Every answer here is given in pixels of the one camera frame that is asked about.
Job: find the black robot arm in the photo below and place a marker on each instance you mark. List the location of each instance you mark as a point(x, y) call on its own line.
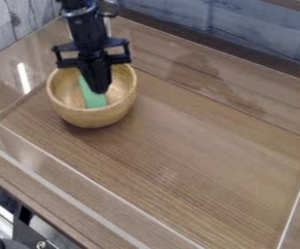
point(86, 24)

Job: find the clear acrylic enclosure walls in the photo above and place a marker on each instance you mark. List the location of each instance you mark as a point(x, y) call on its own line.
point(195, 172)

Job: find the black metal table leg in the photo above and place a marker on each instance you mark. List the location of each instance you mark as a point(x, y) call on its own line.
point(31, 231)

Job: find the green stick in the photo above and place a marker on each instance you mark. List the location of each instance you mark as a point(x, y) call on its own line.
point(94, 100)

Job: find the clear acrylic corner bracket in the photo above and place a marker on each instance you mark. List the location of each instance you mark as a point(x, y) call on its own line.
point(110, 10)

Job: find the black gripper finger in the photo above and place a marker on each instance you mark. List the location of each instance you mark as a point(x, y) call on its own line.
point(85, 67)
point(102, 70)

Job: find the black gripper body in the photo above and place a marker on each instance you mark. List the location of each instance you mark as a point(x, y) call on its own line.
point(117, 58)

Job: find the wooden bowl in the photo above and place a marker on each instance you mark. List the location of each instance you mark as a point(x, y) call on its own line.
point(66, 98)

